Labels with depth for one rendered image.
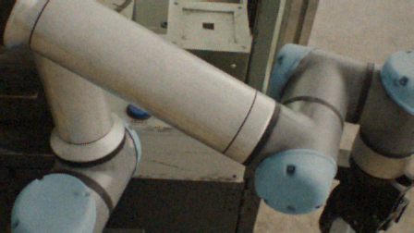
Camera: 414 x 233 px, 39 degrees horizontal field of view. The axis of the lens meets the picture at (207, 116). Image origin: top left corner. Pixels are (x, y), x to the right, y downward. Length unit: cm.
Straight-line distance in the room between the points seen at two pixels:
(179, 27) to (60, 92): 52
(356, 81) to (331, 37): 225
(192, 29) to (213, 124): 73
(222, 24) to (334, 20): 178
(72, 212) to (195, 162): 36
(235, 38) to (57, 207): 60
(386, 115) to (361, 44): 225
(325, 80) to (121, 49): 23
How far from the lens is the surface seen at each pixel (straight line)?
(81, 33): 57
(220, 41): 126
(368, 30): 304
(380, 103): 68
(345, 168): 79
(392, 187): 76
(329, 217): 84
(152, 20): 156
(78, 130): 86
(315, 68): 67
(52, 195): 86
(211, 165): 113
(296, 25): 98
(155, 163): 113
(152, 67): 56
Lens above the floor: 165
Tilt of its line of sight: 44 degrees down
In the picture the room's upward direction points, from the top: 7 degrees clockwise
